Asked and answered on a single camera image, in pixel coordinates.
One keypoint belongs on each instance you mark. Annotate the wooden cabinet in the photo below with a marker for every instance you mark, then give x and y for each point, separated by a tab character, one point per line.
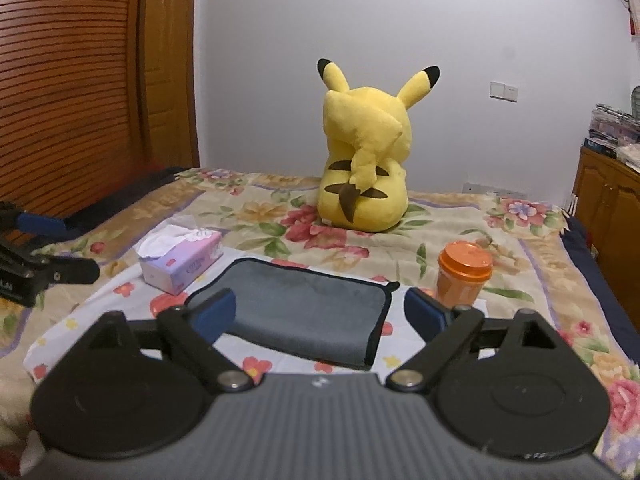
610	220

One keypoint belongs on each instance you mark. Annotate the white light switch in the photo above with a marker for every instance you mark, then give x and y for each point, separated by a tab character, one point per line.
503	91

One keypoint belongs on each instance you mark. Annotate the wooden room door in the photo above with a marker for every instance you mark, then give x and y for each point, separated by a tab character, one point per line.
167	60

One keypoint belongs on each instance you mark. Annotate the yellow plush toy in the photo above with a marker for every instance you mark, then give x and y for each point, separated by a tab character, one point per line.
367	160

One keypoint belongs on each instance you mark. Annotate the stack of packets and books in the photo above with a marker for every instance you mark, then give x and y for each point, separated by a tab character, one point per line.
612	127

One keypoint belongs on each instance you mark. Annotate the orange cup with lid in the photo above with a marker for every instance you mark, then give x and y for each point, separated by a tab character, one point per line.
462	272

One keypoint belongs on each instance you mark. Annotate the slatted wooden wardrobe door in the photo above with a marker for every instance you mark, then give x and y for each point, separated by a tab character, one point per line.
65	85

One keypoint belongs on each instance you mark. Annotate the purple tissue box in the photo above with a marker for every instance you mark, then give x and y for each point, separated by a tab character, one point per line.
192	260

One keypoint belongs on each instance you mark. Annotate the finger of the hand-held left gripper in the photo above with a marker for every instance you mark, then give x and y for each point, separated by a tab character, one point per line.
70	270
42	223

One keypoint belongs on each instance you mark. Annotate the floral bed blanket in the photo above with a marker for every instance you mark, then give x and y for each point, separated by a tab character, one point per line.
280	220

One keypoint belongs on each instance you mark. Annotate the white floral cloth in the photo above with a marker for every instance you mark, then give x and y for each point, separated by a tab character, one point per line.
100	307

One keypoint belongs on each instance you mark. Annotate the grey towel with black edge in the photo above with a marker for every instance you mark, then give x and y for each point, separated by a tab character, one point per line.
300	305

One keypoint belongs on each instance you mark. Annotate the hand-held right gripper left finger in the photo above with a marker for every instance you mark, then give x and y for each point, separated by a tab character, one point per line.
216	314

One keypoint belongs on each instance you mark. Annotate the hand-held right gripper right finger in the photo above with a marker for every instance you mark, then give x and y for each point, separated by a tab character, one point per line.
424	311

